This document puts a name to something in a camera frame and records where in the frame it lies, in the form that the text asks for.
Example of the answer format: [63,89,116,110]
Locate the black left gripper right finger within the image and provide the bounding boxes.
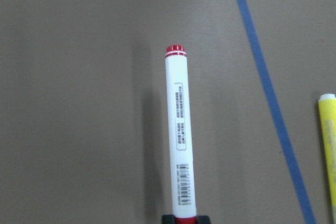
[196,215,211,224]

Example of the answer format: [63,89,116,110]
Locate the red white marker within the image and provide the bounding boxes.
[165,45,197,223]

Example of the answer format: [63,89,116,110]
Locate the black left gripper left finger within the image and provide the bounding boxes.
[161,215,175,224]

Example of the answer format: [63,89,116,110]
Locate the yellow highlighter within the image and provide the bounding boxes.
[318,93,335,209]

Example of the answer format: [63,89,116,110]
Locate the blue tape grid lines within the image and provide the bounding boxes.
[236,0,317,223]

